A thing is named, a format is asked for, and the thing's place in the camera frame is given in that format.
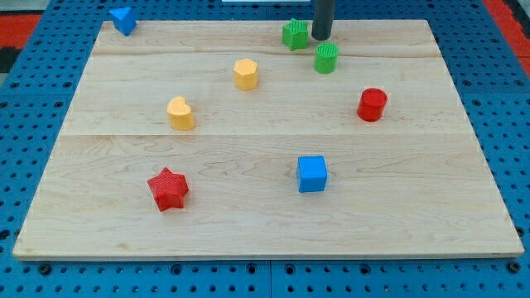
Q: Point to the green star block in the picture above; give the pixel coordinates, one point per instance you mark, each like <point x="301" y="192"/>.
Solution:
<point x="295" y="34"/>

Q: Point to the red star block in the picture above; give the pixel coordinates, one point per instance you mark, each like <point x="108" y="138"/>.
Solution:
<point x="168" y="189"/>

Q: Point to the blue cube block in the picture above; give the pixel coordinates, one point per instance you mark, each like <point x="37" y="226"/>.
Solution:
<point x="311" y="174"/>

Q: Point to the light wooden board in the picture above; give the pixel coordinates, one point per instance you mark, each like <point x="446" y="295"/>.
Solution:
<point x="413" y="185"/>

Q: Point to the yellow hexagon block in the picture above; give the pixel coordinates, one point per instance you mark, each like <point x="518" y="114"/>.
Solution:
<point x="246" y="74"/>

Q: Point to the yellow heart block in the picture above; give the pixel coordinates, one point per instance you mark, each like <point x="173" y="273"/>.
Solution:
<point x="180" y="114"/>

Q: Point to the green cylinder block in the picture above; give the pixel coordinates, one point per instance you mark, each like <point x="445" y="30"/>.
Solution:
<point x="326" y="58"/>

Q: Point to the red cylinder block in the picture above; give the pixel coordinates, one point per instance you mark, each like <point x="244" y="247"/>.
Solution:
<point x="371" y="105"/>

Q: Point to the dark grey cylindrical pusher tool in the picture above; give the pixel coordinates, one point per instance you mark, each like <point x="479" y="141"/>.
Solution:
<point x="323" y="17"/>

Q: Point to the blue triangle block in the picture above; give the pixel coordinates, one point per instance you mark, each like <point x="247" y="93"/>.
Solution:
<point x="124" y="19"/>

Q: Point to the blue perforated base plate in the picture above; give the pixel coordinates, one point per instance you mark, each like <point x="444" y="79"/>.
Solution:
<point x="487" y="72"/>

